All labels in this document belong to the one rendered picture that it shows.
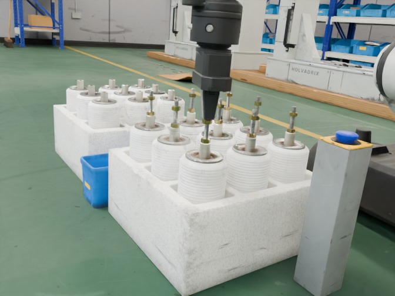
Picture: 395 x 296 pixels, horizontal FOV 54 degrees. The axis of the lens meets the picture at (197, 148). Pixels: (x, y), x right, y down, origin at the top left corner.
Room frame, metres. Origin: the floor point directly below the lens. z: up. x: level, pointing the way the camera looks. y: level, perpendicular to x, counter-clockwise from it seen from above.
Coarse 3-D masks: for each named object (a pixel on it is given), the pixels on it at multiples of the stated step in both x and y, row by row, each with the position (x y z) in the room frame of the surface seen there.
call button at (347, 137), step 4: (336, 132) 0.69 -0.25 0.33; (340, 132) 0.69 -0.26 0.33; (344, 132) 0.69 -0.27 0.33; (348, 132) 0.69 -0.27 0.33; (352, 132) 0.69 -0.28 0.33; (336, 136) 0.68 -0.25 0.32; (340, 136) 0.68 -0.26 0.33; (344, 136) 0.67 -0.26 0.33; (348, 136) 0.67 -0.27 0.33; (352, 136) 0.67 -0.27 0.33; (356, 136) 0.67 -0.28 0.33; (340, 140) 0.68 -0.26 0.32; (344, 140) 0.67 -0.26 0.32; (348, 140) 0.67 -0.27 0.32; (352, 140) 0.67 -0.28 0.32
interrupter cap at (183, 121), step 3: (180, 120) 0.99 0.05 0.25; (183, 120) 0.99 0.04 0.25; (195, 120) 1.00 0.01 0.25; (198, 120) 1.01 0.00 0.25; (201, 120) 1.00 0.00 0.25; (180, 123) 0.95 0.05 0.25; (183, 123) 0.96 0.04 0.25; (186, 123) 0.98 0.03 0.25; (195, 123) 0.98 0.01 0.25; (198, 123) 0.98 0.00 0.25; (201, 123) 0.98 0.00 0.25; (186, 126) 0.94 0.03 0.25; (189, 126) 0.94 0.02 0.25; (192, 126) 0.94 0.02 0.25; (195, 126) 0.94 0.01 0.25; (198, 126) 0.95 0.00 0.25; (201, 126) 0.95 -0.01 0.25
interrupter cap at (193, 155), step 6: (192, 150) 0.74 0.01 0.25; (198, 150) 0.75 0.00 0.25; (210, 150) 0.75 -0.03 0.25; (186, 156) 0.70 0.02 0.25; (192, 156) 0.71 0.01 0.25; (198, 156) 0.72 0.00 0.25; (210, 156) 0.72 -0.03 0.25; (216, 156) 0.72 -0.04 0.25; (222, 156) 0.72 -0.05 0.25; (198, 162) 0.68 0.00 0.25; (204, 162) 0.68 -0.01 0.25; (210, 162) 0.68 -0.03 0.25; (216, 162) 0.69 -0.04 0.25
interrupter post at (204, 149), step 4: (200, 144) 0.71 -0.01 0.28; (204, 144) 0.71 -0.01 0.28; (208, 144) 0.71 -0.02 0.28; (200, 148) 0.71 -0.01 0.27; (204, 148) 0.71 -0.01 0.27; (208, 148) 0.71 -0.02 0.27; (200, 152) 0.71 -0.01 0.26; (204, 152) 0.71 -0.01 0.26; (208, 152) 0.71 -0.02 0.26; (200, 156) 0.71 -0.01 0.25; (204, 156) 0.71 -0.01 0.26; (208, 156) 0.71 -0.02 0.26
